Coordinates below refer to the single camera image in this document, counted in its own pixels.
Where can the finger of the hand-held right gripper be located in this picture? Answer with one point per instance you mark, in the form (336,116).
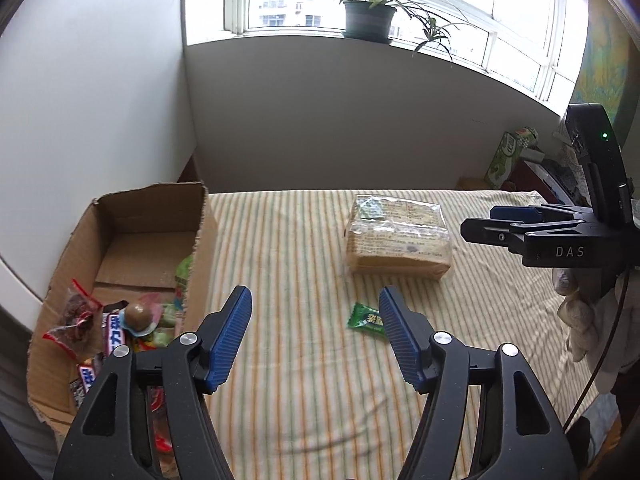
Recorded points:
(515,212)
(485,230)

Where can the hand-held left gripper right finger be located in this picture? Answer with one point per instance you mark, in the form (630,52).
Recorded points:
(397,340)

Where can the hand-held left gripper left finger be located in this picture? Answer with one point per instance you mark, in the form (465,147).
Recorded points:
(227,340)

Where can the green candy packet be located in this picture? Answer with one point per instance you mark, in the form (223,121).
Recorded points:
(365,320)

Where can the brown jelly cup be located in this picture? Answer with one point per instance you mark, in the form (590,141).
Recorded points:
(137,316)

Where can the black chocolate bar blue print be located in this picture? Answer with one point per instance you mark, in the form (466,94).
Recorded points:
(116,330)

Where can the brown cardboard box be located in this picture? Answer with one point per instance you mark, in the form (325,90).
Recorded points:
(145,215)

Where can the person's right hand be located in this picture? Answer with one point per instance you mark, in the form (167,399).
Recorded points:
(577,320)

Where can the dark red side table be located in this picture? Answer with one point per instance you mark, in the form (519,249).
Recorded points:
(525,180)

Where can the white lace cloth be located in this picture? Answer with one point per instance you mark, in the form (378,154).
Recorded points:
(570,170)

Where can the green carton box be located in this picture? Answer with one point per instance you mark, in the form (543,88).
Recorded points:
(505,160)

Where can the pale green wrapped candy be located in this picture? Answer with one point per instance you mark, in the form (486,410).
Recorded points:
(183,275)

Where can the bagged sliced bread loaf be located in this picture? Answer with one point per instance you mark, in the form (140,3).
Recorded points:
(400,250)

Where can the striped tablecloth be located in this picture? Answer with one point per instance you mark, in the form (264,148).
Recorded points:
(300,260)

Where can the potted spider plant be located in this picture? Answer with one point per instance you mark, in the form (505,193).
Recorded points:
(367,20)

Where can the white cabinet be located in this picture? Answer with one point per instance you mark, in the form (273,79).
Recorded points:
(100,110)

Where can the blue yellow wall poster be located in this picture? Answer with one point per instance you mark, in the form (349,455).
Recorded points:
(605,60)

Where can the white window frame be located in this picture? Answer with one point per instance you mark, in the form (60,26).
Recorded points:
(500,15)

